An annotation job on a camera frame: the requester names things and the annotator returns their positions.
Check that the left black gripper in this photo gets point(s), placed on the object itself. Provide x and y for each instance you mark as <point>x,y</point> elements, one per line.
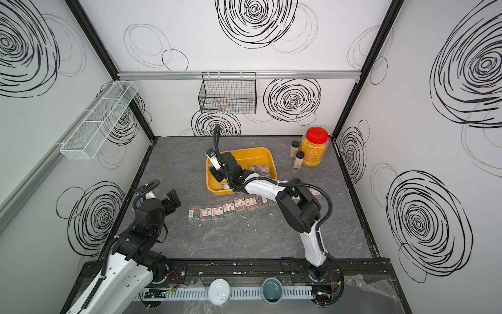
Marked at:
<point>174,199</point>

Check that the eleventh clear paper clip box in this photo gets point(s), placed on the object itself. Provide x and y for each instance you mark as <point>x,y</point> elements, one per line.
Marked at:
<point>194,214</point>

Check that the yellow plastic storage tray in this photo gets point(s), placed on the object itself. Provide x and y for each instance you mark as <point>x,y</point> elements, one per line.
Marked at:
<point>259,156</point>

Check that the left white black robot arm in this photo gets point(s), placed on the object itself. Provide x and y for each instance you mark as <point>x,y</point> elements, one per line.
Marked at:
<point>130,264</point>

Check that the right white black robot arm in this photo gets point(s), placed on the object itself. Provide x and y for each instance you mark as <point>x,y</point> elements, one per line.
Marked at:
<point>304,206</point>

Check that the front black cap spice bottle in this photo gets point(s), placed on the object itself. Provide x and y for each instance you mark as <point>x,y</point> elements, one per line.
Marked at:
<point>299,156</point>

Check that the black cap spice bottle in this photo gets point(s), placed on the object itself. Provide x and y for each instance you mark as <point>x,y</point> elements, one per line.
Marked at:
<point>295,145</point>
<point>299,156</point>

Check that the rear black cap spice bottle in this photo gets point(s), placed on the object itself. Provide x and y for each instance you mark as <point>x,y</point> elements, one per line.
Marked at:
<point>295,145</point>

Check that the red lid corn jar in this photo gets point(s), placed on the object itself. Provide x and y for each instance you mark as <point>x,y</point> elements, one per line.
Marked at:
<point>314,144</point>

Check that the grey green cup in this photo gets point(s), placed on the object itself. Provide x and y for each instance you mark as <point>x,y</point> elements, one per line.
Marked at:
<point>272,291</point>

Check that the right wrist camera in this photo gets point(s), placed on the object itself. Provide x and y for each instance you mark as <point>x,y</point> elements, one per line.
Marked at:
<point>215,160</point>

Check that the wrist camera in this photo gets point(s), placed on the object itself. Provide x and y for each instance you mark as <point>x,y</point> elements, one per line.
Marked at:
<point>215,160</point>
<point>140,192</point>

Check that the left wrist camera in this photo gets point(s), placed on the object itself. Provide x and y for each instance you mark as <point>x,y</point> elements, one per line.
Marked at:
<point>140,192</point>

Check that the black wire wall basket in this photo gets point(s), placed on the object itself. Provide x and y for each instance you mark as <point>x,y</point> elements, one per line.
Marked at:
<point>231,91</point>

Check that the white slotted cable duct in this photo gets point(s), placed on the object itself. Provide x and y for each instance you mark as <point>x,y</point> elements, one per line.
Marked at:
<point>236,293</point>

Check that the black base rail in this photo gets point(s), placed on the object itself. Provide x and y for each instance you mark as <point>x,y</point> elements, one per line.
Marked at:
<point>181,271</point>

